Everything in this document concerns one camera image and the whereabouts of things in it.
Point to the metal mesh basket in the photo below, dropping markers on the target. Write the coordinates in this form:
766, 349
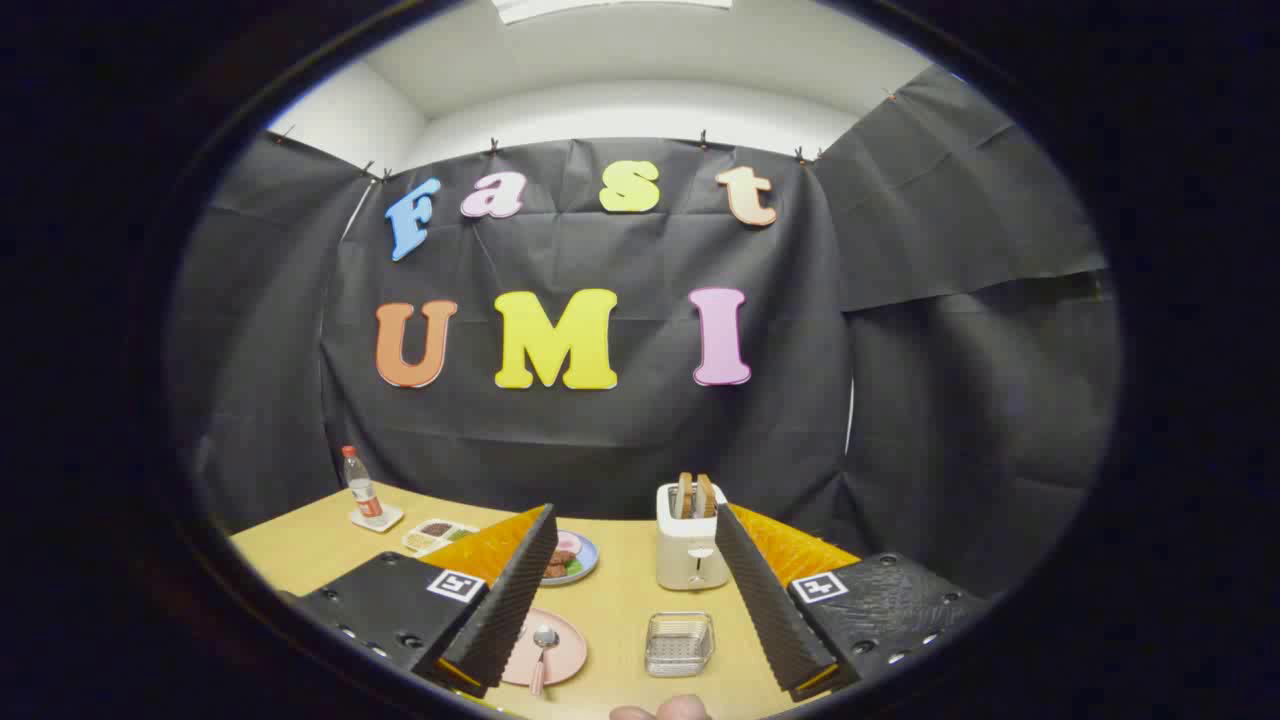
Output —
680, 645

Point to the brown sausage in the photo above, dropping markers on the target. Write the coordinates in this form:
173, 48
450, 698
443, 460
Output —
555, 570
562, 557

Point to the black backdrop cloth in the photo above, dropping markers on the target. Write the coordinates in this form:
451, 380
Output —
600, 440

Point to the blue plate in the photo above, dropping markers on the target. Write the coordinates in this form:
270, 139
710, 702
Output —
585, 560

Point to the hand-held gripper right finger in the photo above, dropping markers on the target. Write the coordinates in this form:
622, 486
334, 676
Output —
770, 610

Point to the white square coaster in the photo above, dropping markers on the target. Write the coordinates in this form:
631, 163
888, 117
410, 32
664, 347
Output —
385, 520

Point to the pink plate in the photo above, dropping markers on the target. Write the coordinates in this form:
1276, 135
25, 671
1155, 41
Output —
568, 645

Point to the pink ham slice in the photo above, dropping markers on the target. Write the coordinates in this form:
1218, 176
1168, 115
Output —
569, 543

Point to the ceiling light panel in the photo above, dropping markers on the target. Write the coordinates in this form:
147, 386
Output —
610, 8

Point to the white divided condiment tray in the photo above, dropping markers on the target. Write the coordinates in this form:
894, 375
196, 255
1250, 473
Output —
435, 535

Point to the white toaster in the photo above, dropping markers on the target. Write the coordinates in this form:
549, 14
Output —
690, 555

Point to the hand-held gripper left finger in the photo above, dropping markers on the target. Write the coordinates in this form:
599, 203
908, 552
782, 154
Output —
500, 610

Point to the clear bottle with red label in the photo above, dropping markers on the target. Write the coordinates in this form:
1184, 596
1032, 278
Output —
362, 490

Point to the brown toast slice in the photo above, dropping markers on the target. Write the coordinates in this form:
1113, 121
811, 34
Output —
706, 494
684, 495

